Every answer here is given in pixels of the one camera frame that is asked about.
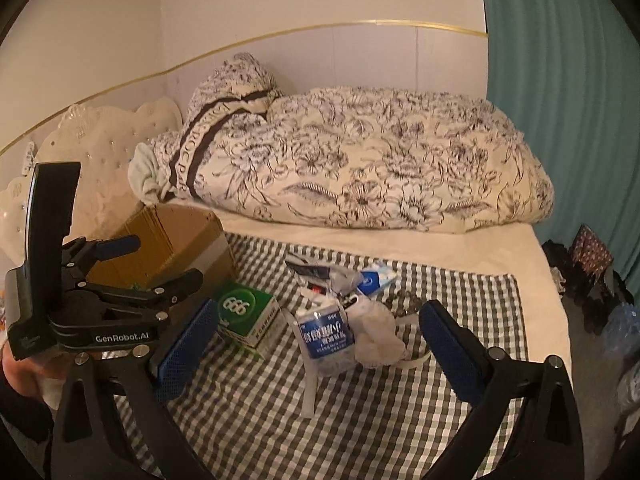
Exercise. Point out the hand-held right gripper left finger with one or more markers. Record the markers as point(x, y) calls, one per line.
point(185, 350)

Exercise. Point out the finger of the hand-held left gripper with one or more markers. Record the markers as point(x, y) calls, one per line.
point(170, 285)
point(122, 246)

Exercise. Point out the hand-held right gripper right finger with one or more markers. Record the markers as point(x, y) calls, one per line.
point(450, 355)

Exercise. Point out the brown cardboard box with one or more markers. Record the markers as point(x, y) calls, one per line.
point(165, 240)

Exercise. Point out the green medicine box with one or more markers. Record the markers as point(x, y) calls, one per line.
point(245, 310)

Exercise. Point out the white tissue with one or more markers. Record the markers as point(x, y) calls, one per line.
point(375, 330)

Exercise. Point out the blue tissue packet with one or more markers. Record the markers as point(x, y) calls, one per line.
point(372, 280)

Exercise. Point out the crushed blue label water bottle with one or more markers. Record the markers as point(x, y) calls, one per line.
point(322, 335)

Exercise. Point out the grey plastic bag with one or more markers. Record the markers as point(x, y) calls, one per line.
point(310, 272)

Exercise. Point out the person's left hand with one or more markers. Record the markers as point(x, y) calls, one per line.
point(20, 375)

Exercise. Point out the pale green cloth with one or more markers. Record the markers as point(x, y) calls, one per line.
point(142, 170)

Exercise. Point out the cream tufted headboard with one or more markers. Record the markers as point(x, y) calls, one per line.
point(100, 145)

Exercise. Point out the green checkered cloth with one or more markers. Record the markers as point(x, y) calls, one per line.
point(350, 435)

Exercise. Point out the white plastic strip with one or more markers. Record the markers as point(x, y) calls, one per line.
point(310, 395)

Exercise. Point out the pack of water bottles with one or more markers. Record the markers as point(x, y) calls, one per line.
point(622, 327)

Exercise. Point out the dark patterned bag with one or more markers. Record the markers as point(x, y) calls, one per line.
point(592, 252)

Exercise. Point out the clear plastic package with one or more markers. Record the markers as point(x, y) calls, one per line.
point(630, 385)

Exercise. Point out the floral striped pillow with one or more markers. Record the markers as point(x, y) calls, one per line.
point(225, 95)

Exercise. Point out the floral duvet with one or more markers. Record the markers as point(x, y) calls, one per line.
point(375, 160)

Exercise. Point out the teal curtain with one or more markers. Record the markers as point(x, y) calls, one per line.
point(560, 110)

